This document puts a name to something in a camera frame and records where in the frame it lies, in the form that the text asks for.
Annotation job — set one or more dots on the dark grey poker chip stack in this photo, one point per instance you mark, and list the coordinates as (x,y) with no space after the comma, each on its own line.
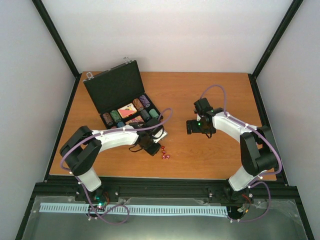
(145,115)

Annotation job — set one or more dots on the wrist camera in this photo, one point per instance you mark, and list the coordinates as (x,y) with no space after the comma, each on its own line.
(158,133)
(202,106)

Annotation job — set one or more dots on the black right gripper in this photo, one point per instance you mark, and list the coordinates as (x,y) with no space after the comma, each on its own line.
(195,130)

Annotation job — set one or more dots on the orange red poker chip stack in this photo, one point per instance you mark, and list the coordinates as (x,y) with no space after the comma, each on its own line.
(138,104)

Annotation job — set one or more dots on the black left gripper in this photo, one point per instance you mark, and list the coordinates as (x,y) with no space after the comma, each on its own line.
(154,151)

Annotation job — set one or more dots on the purple poker chip stack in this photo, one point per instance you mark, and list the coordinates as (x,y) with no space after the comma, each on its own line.
(144,100)

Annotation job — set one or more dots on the green yellow poker chip stack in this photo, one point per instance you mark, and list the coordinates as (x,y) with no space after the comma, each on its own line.
(115,116)

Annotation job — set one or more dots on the black aluminium frame rail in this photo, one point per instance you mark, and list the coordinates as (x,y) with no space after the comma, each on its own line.
(115,188)

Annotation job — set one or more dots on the red texas holdem card box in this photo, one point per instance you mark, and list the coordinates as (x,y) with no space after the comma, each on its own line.
(135,121)

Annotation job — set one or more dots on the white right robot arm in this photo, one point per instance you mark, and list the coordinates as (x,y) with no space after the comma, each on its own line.
(258,152)

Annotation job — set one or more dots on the brown green poker chip stack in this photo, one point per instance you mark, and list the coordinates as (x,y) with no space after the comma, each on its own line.
(108,119)

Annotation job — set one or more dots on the white slotted cable duct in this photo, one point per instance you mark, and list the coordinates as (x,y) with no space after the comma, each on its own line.
(135,210)

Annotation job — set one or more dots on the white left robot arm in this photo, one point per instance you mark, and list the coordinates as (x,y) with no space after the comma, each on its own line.
(81,150)

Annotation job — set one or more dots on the blue poker chip stack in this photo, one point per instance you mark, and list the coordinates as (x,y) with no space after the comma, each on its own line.
(120,124)

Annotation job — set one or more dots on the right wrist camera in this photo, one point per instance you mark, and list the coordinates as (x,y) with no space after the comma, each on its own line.
(202,106)

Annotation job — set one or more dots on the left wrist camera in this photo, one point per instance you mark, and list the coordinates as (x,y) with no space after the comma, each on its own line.
(158,133)

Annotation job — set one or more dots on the black poker set case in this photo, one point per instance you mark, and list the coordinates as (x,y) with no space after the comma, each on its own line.
(115,88)

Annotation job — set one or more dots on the ace of spades card box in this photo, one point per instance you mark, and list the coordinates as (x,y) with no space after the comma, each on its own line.
(127,111)

